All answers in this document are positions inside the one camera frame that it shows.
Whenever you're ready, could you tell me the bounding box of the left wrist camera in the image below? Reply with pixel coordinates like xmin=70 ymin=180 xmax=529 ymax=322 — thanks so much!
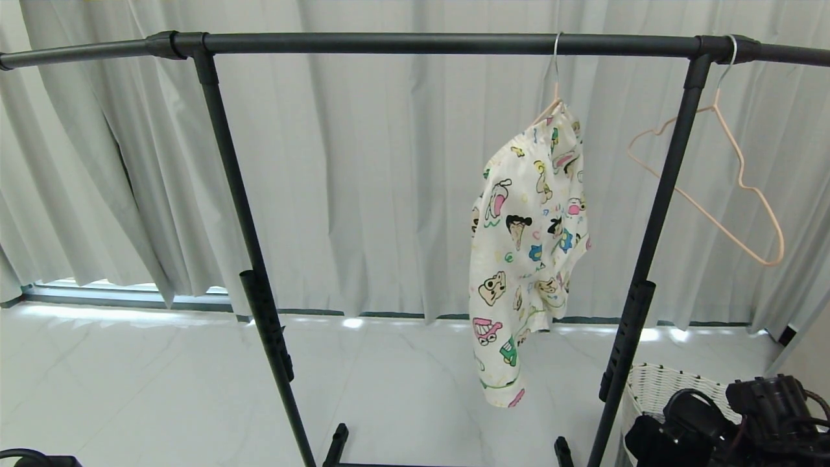
xmin=13 ymin=455 xmax=83 ymax=467

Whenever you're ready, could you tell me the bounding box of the cream printed garment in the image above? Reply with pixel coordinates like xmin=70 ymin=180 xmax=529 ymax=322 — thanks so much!
xmin=468 ymin=101 xmax=592 ymax=409

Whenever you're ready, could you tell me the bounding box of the black clothes rack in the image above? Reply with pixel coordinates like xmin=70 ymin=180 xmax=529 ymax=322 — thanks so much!
xmin=0 ymin=30 xmax=830 ymax=467

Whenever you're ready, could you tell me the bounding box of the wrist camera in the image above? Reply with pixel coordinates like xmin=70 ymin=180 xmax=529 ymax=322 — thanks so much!
xmin=624 ymin=388 xmax=740 ymax=467
xmin=13 ymin=455 xmax=83 ymax=467

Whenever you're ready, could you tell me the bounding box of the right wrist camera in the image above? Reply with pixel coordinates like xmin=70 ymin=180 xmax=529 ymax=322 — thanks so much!
xmin=624 ymin=388 xmax=740 ymax=467

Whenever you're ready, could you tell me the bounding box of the window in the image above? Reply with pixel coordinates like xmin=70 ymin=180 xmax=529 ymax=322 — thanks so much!
xmin=23 ymin=279 xmax=250 ymax=313

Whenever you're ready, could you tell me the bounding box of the white laundry basket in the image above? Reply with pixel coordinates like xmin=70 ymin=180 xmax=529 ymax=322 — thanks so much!
xmin=621 ymin=363 xmax=743 ymax=467

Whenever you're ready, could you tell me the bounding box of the pink clothes hanger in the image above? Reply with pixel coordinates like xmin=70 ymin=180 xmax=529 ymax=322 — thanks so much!
xmin=626 ymin=36 xmax=786 ymax=268
xmin=528 ymin=32 xmax=565 ymax=130

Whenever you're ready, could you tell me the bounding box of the white curtain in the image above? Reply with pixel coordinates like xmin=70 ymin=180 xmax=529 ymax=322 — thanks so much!
xmin=19 ymin=0 xmax=830 ymax=341
xmin=0 ymin=0 xmax=177 ymax=309

